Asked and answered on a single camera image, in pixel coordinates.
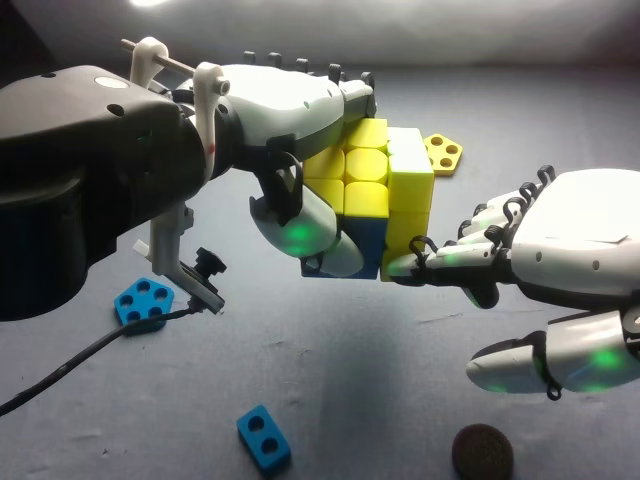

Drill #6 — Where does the grey table cloth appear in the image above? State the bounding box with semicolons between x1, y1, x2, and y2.
0;0;640;480

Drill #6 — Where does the multicoloured puzzle cube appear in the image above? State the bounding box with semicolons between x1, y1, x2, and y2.
299;117;435;283

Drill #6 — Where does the yellow pentagon block with holes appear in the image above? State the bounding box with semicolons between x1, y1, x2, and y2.
423;133;465;178

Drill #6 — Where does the blue pentagon block with holes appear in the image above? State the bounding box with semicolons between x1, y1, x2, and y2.
113;277;177;337

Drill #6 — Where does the blue two-hole block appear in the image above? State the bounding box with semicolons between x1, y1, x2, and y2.
235;404;292;476

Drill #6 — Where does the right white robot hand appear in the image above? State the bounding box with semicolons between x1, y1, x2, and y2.
387;164;640;401

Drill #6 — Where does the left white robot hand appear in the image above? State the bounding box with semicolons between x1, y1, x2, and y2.
217;49;377;279

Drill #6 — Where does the black camera cable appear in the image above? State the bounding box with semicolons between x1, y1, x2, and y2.
0;305;206;419

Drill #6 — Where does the dark chocolate sandwich cookie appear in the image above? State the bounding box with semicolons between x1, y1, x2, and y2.
451;423;515;480

